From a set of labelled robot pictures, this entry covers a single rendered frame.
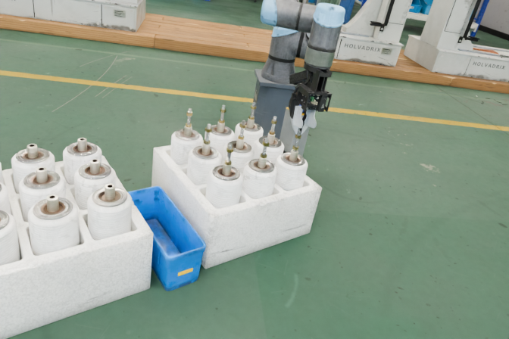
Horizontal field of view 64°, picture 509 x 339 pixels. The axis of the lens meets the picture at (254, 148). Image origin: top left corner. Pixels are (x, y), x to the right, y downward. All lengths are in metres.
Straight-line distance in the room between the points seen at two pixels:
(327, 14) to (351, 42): 2.33
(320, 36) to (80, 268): 0.78
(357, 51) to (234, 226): 2.50
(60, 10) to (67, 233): 2.49
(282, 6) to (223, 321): 0.83
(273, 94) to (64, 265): 1.12
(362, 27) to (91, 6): 2.08
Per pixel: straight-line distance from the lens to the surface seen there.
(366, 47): 3.44
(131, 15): 3.19
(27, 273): 0.96
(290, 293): 1.16
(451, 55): 3.79
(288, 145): 1.46
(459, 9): 3.78
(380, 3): 3.58
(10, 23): 3.35
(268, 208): 1.16
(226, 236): 1.13
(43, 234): 0.95
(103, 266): 1.00
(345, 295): 1.21
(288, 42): 1.72
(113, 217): 0.96
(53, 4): 3.30
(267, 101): 1.76
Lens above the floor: 0.82
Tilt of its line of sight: 27 degrees down
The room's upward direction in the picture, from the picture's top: 10 degrees clockwise
